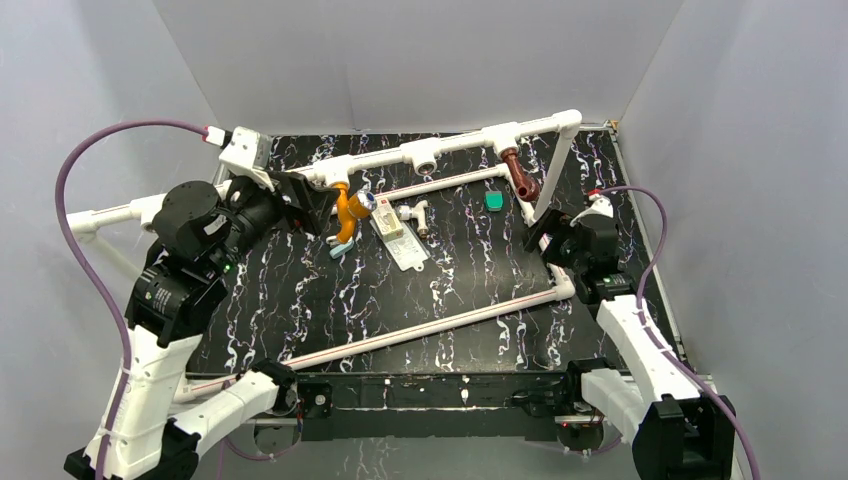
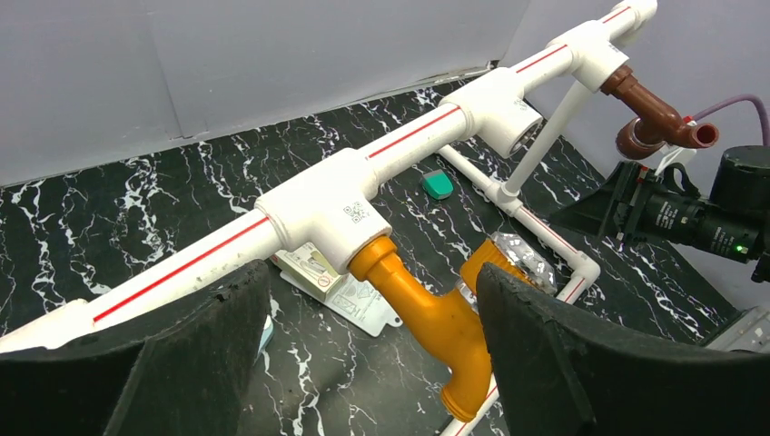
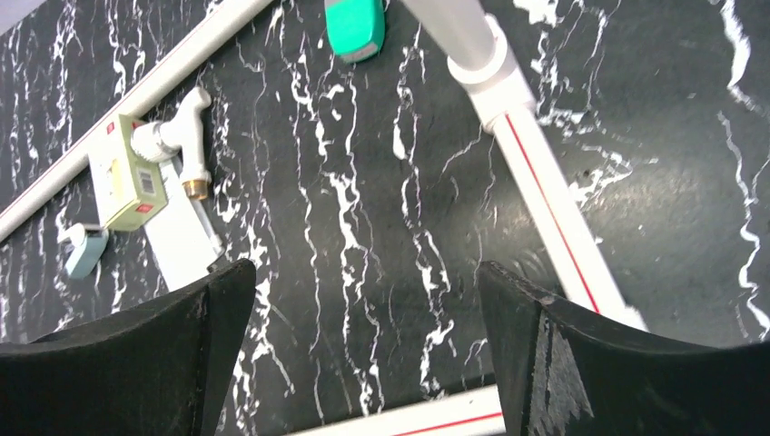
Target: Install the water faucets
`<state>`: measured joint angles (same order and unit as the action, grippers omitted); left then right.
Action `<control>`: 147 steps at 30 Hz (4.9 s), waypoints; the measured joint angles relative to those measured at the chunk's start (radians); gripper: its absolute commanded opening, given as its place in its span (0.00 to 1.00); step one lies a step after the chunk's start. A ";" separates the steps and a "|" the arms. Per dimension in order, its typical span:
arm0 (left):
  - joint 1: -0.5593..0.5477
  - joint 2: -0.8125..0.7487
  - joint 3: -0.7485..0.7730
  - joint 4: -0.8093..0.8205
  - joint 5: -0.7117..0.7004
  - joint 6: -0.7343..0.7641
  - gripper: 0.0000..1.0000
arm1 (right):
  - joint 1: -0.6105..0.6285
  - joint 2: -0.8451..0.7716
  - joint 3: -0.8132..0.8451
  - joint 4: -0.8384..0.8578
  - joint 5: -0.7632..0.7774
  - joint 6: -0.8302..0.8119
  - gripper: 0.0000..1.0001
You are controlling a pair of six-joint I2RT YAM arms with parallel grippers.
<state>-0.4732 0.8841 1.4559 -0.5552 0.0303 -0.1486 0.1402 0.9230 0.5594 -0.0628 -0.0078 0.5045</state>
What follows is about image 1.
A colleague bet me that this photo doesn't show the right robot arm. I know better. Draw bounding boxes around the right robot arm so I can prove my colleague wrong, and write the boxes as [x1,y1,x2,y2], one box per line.
[524,209,734,479]

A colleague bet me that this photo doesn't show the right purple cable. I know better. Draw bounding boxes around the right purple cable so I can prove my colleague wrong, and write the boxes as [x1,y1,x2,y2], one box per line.
[589,185,763,480]

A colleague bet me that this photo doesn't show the white faucet chrome knob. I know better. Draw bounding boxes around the white faucet chrome knob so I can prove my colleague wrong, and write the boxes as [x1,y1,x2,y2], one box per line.
[396,200,429,239]

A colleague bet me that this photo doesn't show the white PVC pipe frame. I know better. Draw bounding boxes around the white PVC pipe frame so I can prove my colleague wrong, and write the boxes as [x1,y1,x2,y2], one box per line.
[55,109,582,407]

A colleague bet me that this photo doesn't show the orange faucet chrome knob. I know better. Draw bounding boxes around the orange faucet chrome knob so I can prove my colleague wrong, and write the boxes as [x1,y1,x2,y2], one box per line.
[332,182,377,244]

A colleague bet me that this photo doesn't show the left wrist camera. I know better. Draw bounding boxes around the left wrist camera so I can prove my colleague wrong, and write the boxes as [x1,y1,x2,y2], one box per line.
[219,126,273,175]

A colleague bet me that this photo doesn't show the clear plastic package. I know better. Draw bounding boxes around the clear plastic package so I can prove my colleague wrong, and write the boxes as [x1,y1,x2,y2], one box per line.
[381,221,430,273]

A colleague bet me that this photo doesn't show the green tape roll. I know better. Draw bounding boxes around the green tape roll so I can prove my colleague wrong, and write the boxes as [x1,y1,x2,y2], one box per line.
[484,191,505,212]

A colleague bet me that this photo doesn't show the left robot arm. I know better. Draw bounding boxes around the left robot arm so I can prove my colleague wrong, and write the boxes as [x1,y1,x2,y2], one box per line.
[64,172,339,479]

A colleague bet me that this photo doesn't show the brown faucet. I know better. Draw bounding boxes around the brown faucet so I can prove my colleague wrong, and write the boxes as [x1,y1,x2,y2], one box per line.
[499,147,540,202]

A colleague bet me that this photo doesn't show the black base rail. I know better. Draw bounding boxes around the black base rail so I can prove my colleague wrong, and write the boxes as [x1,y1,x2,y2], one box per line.
[185,370,631,445]

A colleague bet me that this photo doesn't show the light blue faucet handle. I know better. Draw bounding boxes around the light blue faucet handle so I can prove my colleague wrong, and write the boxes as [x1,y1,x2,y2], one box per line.
[329,239,355,259]

